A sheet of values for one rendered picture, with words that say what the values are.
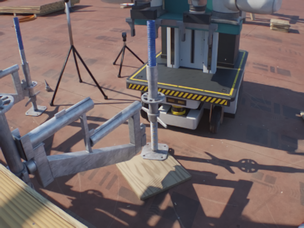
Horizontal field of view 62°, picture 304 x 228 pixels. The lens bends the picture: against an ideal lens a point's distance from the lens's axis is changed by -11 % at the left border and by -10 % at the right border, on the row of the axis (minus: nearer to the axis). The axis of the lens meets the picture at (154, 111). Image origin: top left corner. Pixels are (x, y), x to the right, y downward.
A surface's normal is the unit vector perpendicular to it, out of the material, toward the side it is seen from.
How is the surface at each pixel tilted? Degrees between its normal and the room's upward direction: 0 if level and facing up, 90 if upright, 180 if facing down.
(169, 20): 90
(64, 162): 90
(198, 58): 90
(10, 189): 0
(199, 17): 90
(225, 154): 0
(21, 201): 0
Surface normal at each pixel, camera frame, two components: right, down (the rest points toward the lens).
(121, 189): -0.02, -0.86
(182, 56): -0.39, 0.48
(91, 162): 0.84, 0.26
